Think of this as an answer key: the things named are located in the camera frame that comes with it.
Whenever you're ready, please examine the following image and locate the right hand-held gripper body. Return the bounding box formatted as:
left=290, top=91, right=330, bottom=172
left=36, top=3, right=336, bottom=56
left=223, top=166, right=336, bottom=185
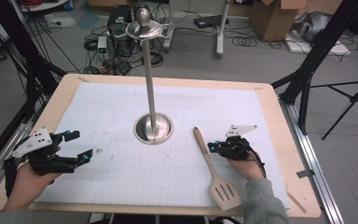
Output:
left=217, top=124, right=258, bottom=161

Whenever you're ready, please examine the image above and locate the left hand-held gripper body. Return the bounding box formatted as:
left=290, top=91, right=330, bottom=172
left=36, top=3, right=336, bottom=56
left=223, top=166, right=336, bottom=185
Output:
left=11, top=126, right=78, bottom=175

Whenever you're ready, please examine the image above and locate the beige slotted spatula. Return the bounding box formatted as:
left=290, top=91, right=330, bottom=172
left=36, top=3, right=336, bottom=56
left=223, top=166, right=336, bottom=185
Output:
left=193, top=126, right=243, bottom=211

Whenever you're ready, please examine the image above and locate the person's right hand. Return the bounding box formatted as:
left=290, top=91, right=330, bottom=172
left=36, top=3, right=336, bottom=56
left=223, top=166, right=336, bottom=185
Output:
left=227, top=153, right=265, bottom=181

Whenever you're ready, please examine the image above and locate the person's left hand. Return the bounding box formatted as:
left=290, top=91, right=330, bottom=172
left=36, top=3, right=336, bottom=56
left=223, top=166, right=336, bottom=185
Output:
left=7, top=162, right=62, bottom=202

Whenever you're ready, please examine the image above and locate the white grid mat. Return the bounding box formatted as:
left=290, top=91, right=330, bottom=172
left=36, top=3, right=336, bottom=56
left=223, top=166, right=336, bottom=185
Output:
left=35, top=81, right=292, bottom=209

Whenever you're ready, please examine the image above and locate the steel utensil stand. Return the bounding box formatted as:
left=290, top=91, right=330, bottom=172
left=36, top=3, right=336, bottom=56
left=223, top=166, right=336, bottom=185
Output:
left=115, top=7, right=175, bottom=146

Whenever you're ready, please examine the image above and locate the white power adapter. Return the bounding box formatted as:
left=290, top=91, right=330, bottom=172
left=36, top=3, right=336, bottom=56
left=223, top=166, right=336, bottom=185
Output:
left=97, top=35, right=108, bottom=54

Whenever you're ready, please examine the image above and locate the white stand leg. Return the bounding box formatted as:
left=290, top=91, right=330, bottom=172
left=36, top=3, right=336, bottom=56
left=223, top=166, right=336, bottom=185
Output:
left=215, top=0, right=231, bottom=60
left=162, top=0, right=176, bottom=52

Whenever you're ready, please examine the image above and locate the black computer tower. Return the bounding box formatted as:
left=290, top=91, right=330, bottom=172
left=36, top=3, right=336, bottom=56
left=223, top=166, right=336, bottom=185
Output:
left=106, top=4, right=134, bottom=59

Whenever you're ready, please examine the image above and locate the black flat device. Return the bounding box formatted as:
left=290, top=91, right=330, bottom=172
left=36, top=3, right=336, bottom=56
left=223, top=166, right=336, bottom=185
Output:
left=193, top=14, right=230, bottom=30

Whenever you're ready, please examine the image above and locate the black tripod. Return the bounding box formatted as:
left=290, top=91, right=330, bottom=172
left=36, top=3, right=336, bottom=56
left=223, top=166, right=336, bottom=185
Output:
left=310, top=74, right=358, bottom=141

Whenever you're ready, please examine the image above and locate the white foam board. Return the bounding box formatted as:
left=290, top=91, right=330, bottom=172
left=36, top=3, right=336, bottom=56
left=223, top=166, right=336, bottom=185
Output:
left=283, top=31, right=352, bottom=57

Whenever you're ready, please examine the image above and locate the large cardboard box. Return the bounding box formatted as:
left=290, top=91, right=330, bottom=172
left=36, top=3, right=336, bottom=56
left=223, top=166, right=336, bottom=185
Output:
left=249, top=0, right=308, bottom=42

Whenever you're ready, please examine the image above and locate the grey bag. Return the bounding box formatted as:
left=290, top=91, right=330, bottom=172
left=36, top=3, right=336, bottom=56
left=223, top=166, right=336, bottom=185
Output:
left=292, top=11, right=333, bottom=43

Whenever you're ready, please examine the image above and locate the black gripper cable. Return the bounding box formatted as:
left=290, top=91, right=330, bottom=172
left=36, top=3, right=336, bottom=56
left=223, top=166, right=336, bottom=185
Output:
left=246, top=148, right=268, bottom=179

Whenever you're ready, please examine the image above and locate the aluminium rail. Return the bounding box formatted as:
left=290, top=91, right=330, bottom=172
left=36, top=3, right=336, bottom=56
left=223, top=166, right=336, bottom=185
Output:
left=0, top=119, right=34, bottom=204
left=279, top=99, right=345, bottom=224

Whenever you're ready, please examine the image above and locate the black wrist strap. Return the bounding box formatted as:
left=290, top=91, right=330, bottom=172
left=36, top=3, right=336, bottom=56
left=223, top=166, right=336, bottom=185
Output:
left=2, top=156, right=22, bottom=199

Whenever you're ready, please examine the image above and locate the small metal bracket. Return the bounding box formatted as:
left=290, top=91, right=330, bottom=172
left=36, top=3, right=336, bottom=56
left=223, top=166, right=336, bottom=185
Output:
left=296, top=169, right=315, bottom=179

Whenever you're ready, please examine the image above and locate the black frame post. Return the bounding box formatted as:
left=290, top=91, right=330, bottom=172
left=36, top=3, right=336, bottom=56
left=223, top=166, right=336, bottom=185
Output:
left=271, top=0, right=358, bottom=135
left=0, top=0, right=68, bottom=124

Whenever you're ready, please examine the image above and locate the coiled black cable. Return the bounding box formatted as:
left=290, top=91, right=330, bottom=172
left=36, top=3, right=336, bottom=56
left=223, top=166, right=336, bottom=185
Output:
left=231, top=35, right=258, bottom=49

